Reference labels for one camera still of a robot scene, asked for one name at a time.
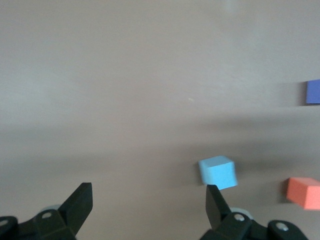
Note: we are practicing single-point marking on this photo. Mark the light blue foam block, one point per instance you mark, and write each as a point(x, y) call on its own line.
point(221, 175)

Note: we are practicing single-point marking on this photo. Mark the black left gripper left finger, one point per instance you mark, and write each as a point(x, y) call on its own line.
point(70, 215)

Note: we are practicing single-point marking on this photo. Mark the orange foam block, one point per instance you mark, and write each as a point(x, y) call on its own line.
point(305, 193)

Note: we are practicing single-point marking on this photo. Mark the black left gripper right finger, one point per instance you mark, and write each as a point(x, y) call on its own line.
point(220, 215)

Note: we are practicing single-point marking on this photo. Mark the brown table cloth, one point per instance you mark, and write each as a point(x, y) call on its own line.
point(125, 75)

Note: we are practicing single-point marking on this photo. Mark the purple foam block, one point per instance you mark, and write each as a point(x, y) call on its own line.
point(313, 91)

